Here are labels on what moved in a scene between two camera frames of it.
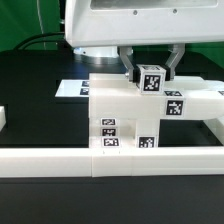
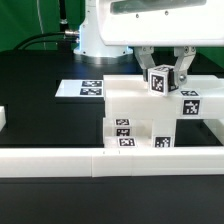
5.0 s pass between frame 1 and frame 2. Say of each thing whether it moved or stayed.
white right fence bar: stayed
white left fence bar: stayed
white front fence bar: stayed
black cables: stayed
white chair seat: moved
